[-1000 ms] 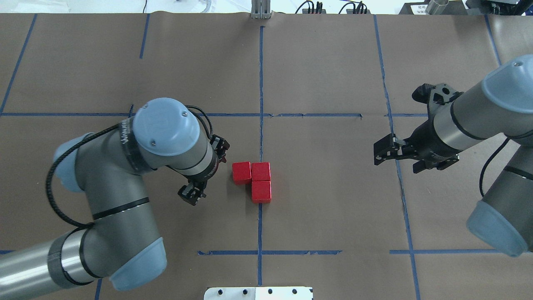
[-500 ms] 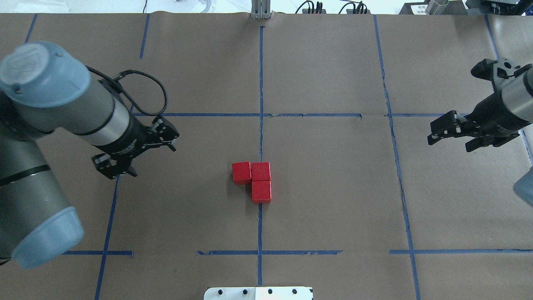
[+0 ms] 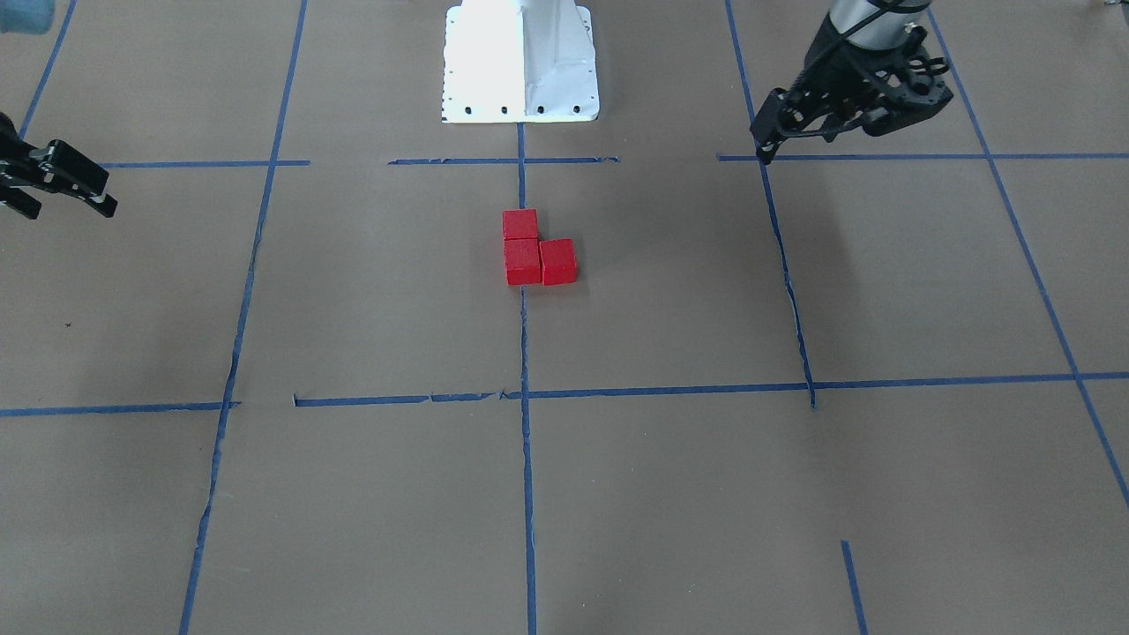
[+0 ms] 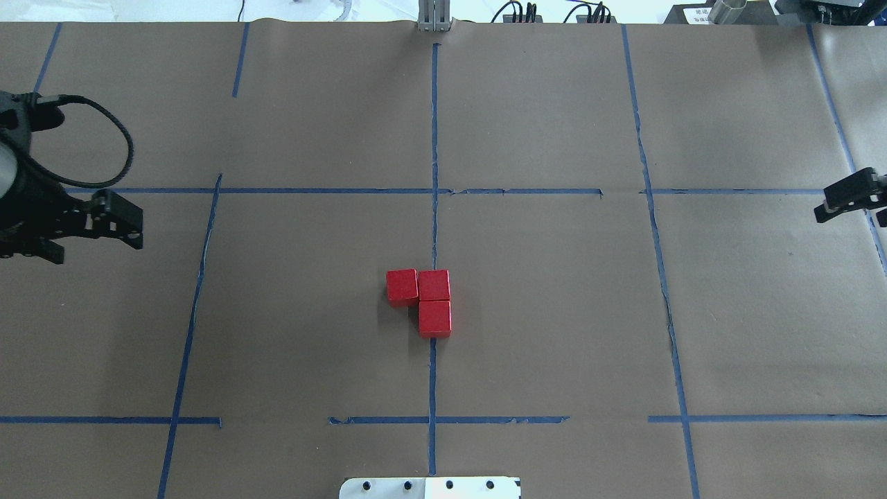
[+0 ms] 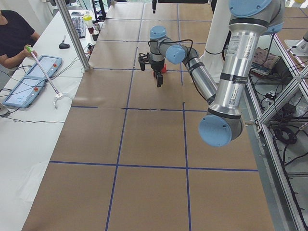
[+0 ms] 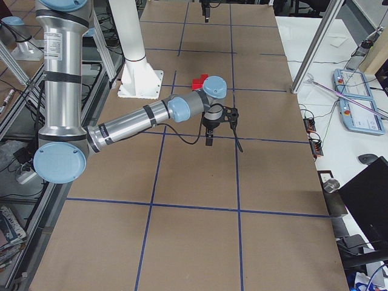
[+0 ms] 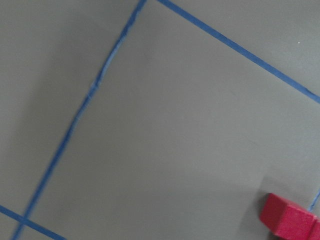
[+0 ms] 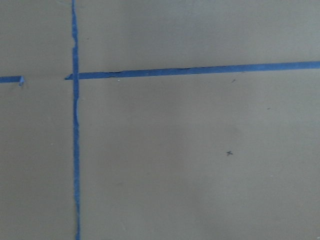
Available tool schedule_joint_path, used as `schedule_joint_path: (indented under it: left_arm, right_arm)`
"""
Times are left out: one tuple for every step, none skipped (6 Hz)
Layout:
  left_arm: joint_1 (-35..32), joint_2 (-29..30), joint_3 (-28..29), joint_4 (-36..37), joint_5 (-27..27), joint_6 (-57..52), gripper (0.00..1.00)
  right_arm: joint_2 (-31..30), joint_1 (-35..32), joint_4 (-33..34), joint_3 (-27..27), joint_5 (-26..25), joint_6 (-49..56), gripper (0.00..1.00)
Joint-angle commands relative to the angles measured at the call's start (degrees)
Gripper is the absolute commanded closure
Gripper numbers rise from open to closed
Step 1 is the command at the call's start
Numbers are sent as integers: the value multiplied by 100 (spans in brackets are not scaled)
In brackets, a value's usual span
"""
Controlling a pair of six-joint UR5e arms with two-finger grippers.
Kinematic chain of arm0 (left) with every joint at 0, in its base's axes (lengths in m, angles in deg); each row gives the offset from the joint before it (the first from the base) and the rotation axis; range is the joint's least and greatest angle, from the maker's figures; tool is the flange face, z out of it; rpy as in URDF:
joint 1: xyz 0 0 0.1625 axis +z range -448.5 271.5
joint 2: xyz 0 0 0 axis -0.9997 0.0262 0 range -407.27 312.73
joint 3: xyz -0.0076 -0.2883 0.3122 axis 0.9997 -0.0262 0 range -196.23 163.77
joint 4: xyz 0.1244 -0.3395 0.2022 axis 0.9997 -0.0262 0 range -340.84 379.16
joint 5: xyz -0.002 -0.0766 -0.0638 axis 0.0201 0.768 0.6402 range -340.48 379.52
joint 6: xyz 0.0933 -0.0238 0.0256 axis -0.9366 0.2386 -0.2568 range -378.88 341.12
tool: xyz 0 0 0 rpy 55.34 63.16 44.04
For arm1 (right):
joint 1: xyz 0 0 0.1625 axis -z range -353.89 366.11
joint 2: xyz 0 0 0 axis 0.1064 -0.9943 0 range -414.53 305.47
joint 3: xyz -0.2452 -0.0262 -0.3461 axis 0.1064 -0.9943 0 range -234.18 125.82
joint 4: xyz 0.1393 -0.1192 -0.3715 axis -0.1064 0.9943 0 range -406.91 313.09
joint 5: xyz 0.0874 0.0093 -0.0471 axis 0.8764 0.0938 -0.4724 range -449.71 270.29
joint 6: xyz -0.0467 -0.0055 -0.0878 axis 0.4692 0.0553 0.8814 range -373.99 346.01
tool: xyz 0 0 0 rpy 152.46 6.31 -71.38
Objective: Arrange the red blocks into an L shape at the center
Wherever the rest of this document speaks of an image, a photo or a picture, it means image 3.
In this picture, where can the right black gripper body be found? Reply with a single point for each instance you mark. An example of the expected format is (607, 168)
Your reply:
(55, 168)

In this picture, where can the white pedestal column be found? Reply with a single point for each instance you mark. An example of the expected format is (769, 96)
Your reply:
(519, 62)

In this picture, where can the red block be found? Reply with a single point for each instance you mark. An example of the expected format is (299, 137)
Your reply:
(520, 224)
(559, 263)
(522, 262)

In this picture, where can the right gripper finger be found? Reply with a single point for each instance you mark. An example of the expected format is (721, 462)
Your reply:
(20, 202)
(66, 170)

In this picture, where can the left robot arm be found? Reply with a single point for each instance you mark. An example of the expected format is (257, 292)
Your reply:
(873, 25)

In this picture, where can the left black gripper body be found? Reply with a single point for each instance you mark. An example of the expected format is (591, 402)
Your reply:
(827, 81)

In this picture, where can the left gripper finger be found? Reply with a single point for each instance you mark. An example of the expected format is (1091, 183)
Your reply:
(801, 113)

